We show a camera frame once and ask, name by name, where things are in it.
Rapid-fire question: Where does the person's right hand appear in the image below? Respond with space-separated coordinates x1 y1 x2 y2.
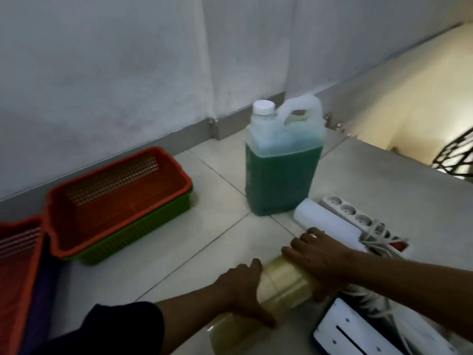
281 227 356 302

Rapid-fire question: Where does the person's left hand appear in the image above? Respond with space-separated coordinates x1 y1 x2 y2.
215 258 278 329

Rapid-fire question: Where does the clear bottle of yellow liquid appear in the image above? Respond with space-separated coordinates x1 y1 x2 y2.
206 254 321 355

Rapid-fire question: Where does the person's left forearm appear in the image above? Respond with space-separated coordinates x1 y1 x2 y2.
154 283 231 355

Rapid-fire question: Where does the person's right forearm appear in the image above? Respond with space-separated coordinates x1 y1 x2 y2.
347 250 473 342

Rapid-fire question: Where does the white flat plastic device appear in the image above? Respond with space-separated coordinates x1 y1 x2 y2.
313 297 405 355

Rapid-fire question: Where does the white paper roll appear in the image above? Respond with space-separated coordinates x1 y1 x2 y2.
293 197 368 252

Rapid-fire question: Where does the white power strip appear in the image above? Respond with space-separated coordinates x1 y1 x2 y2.
319 195 411 253

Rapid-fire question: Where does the jerrycan of green liquid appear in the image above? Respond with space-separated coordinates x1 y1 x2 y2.
245 94 326 217

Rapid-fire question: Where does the green plastic basket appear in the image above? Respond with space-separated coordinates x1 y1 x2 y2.
70 194 193 266

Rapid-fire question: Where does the dark sleeve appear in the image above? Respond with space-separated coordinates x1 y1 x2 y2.
35 302 165 355

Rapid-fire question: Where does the orange plastic basket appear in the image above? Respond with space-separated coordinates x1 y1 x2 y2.
0 215 47 355
44 146 194 259

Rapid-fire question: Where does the black ornamental railing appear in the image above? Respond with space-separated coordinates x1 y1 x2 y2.
432 127 473 178

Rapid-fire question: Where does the white jerrycan cap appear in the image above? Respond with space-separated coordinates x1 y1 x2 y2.
253 100 276 116

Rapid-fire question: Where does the purple plastic basket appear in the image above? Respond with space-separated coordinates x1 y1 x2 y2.
20 234 61 350

